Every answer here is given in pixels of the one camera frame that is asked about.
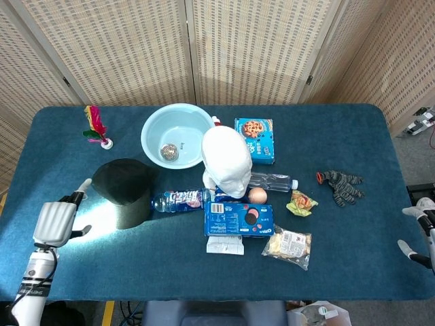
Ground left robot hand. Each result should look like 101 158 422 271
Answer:
33 178 92 248

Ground blue chocolate chip cookie box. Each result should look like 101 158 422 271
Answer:
234 117 275 166

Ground black floor cables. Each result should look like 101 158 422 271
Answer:
117 300 143 326

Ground grey knit glove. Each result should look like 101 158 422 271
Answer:
316 170 366 208

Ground clear plastic bag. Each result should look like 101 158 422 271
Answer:
287 300 351 326

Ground blue Oreo cookie box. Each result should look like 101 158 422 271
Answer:
203 201 275 238

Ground white foam mannequin head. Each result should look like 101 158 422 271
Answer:
201 126 254 200

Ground black baseball cap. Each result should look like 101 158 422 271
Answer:
91 158 160 230

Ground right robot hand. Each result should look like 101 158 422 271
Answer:
397 198 435 271

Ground light blue plastic basin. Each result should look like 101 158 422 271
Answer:
140 103 215 170

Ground pink feather shuttlecock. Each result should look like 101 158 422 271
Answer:
82 105 114 150

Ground electronics on floor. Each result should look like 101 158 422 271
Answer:
396 106 435 138

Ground brown egg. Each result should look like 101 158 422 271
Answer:
247 187 268 204

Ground dark blue robot torso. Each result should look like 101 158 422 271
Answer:
141 300 288 326

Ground black box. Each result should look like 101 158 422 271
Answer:
406 182 435 202

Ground white paper receipt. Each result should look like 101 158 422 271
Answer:
206 236 245 255

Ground clear water bottle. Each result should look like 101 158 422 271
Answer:
250 172 299 193

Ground blue sports drink bottle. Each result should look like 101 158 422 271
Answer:
150 188 212 214

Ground green snack packet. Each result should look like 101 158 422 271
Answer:
285 189 319 217

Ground metal scrubber ball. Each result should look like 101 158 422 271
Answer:
160 143 179 160

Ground woven folding screen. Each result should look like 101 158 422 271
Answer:
0 0 435 196

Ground bread in clear bag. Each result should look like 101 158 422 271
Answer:
261 224 313 272

